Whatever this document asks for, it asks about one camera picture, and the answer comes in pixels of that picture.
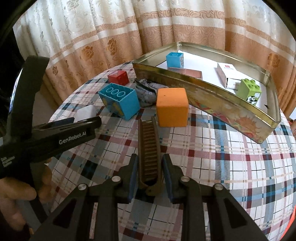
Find brown folding comb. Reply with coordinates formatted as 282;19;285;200
138;117;163;196

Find person's left hand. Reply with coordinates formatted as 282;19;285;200
1;158;53;231

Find large blue toy brick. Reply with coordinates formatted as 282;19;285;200
98;83;140;121

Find red toy brick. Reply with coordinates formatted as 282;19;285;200
107;70;130;86

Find grey patterned cloth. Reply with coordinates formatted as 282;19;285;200
134;79;168;108

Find beige floral curtain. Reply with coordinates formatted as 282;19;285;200
13;1;295;115

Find orange foam cube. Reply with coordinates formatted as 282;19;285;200
156;88;189;128

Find gold metal tin tray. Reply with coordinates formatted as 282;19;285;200
132;42;281;144

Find brown flat card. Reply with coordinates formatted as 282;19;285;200
167;67;202;80

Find green toy brick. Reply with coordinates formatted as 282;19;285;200
236;78;262;105

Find white cardboard box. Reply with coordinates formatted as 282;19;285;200
216;62;242;90

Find small blue toy brick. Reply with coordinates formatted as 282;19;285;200
166;52;184;68

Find white paper liner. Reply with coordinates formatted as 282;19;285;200
155;49;269;114

